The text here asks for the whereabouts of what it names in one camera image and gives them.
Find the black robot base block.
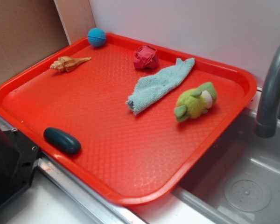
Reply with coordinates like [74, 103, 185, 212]
[0, 129, 41, 209]

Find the red plastic tray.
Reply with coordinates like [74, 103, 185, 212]
[0, 34, 257, 205]

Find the light blue microfiber cloth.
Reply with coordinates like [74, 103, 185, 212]
[126, 58, 195, 115]

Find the green plush frog toy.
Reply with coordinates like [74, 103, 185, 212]
[174, 82, 217, 122]

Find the dark green oval soap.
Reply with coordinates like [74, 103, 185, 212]
[43, 127, 82, 155]

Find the blue textured ball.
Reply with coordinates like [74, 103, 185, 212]
[87, 28, 106, 47]

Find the striped brown seashell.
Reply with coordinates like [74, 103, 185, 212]
[49, 56, 91, 72]

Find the grey plastic sink basin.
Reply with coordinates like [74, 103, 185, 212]
[173, 109, 280, 224]

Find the grey toy faucet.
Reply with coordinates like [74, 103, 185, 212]
[254, 46, 280, 138]

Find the brown cardboard panel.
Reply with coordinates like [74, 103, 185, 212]
[0, 0, 69, 85]

